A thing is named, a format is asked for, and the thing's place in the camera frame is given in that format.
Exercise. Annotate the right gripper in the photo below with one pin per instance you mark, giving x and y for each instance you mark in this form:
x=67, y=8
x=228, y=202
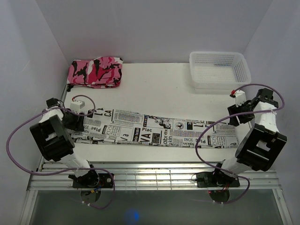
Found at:
x=233, y=109

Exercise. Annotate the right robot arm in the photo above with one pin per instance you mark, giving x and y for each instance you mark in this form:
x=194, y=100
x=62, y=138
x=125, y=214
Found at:
x=261, y=145

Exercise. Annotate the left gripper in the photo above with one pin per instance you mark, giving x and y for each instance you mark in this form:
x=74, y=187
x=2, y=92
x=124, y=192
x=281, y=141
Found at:
x=77, y=125

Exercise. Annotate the newspaper print trousers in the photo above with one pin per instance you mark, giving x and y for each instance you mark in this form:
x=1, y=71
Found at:
x=126, y=127

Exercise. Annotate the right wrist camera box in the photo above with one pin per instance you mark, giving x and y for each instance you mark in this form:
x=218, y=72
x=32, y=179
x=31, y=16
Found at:
x=239, y=96

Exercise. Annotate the white plastic basket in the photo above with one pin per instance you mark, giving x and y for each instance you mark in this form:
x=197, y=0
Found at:
x=218, y=70

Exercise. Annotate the aluminium frame rail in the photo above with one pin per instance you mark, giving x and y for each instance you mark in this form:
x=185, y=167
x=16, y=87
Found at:
x=134, y=176

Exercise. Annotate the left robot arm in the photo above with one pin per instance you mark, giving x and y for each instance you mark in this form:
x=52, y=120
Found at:
x=52, y=136

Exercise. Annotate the pink camouflage folded trousers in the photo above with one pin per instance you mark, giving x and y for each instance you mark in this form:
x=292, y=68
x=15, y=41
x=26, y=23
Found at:
x=99, y=73

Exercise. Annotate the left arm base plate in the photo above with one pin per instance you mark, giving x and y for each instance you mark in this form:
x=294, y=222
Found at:
x=102, y=180

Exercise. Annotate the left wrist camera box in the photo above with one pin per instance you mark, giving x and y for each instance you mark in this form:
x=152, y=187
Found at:
x=76, y=106

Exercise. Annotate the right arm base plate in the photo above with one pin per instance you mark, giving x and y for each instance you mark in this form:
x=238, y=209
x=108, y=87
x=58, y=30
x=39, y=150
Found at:
x=216, y=180

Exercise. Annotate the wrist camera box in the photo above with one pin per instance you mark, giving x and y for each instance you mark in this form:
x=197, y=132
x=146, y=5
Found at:
x=239, y=96
x=76, y=106

